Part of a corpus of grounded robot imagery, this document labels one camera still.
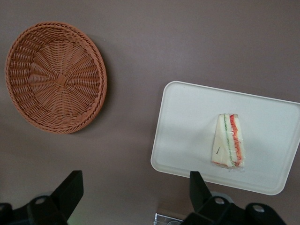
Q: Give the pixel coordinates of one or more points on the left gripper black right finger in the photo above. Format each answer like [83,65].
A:
[201,194]

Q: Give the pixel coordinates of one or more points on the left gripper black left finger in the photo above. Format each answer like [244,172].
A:
[68,194]

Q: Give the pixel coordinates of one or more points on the triangle sandwich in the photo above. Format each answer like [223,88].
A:
[228,143]

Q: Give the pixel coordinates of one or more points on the cream plastic tray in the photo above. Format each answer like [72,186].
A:
[187,131]

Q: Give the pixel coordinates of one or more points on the round brown wicker basket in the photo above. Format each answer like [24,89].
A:
[56,77]

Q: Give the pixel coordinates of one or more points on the clear acrylic bottle rack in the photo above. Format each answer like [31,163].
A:
[166,219]

